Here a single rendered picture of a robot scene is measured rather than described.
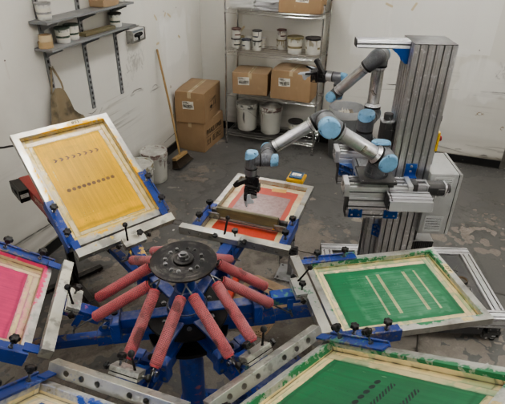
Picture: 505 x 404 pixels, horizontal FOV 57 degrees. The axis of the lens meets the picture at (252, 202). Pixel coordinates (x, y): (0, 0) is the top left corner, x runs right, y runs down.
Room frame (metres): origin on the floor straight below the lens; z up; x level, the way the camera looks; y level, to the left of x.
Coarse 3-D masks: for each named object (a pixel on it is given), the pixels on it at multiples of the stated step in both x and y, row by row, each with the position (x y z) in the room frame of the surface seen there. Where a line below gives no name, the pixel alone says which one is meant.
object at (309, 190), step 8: (240, 176) 3.06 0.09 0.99; (272, 184) 2.98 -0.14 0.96; (280, 184) 2.96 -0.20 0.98; (288, 184) 2.94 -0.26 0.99; (296, 184) 2.94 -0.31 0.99; (304, 184) 2.94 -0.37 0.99; (224, 192) 2.81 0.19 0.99; (312, 192) 2.87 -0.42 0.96; (216, 200) 2.69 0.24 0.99; (304, 200) 2.71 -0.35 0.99; (304, 208) 2.65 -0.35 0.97; (208, 216) 2.50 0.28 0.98
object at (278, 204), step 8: (272, 192) 2.88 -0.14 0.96; (280, 192) 2.88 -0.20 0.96; (288, 192) 2.88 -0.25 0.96; (264, 200) 2.76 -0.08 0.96; (272, 200) 2.77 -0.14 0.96; (280, 200) 2.77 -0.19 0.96; (288, 200) 2.77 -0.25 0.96; (264, 208) 2.66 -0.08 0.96; (272, 208) 2.66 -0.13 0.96; (280, 208) 2.66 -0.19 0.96; (288, 208) 2.66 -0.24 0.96; (280, 216) 2.56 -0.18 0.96; (248, 232) 2.37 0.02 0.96; (256, 232) 2.37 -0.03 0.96; (264, 232) 2.38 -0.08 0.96; (272, 232) 2.38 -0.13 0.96
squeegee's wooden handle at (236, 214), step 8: (216, 208) 2.50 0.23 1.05; (224, 208) 2.48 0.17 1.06; (232, 208) 2.48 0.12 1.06; (224, 216) 2.48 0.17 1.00; (232, 216) 2.46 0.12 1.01; (240, 216) 2.45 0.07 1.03; (248, 216) 2.43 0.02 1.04; (256, 216) 2.41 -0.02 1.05; (264, 216) 2.40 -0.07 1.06; (272, 216) 2.40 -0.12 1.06; (264, 224) 2.40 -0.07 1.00; (272, 224) 2.38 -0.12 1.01
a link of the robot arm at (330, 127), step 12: (324, 120) 2.41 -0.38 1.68; (336, 120) 2.40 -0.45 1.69; (324, 132) 2.39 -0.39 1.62; (336, 132) 2.39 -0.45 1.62; (348, 132) 2.43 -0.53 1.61; (348, 144) 2.43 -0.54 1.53; (360, 144) 2.42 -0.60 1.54; (372, 144) 2.45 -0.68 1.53; (372, 156) 2.43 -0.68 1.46; (384, 156) 2.42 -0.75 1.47; (396, 156) 2.44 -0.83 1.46; (384, 168) 2.40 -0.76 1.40
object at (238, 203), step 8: (240, 192) 2.87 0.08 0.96; (264, 192) 2.88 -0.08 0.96; (232, 200) 2.76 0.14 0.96; (240, 200) 2.76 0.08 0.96; (256, 200) 2.76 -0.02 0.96; (240, 208) 2.65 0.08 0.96; (248, 208) 2.66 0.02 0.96; (256, 208) 2.66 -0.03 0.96; (216, 224) 2.46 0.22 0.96; (224, 224) 2.46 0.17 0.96; (232, 224) 2.46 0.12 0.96; (240, 224) 2.46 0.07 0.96; (240, 232) 2.37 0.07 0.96
